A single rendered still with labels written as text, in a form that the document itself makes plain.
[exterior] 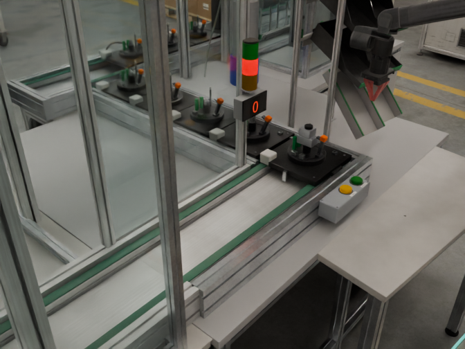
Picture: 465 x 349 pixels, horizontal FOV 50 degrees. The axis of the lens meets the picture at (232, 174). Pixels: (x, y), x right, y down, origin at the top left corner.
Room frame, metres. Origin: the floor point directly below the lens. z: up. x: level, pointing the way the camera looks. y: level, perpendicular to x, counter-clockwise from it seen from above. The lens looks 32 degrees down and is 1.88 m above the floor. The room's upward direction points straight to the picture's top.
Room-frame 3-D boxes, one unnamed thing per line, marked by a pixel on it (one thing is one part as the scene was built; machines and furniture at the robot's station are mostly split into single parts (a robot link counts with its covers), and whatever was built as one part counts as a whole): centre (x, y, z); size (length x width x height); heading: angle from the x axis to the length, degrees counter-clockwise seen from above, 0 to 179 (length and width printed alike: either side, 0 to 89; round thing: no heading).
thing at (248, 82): (1.50, -0.05, 1.28); 0.05 x 0.05 x 0.05
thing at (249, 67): (1.50, -0.05, 1.33); 0.05 x 0.05 x 0.05
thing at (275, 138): (1.73, -0.07, 1.01); 0.24 x 0.24 x 0.13; 49
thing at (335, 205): (1.36, -0.37, 0.93); 0.21 x 0.07 x 0.06; 139
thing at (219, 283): (1.26, -0.20, 0.91); 0.89 x 0.06 x 0.11; 139
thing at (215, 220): (1.35, -0.05, 0.91); 0.84 x 0.28 x 0.10; 139
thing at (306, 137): (1.57, -0.26, 1.06); 0.08 x 0.04 x 0.07; 49
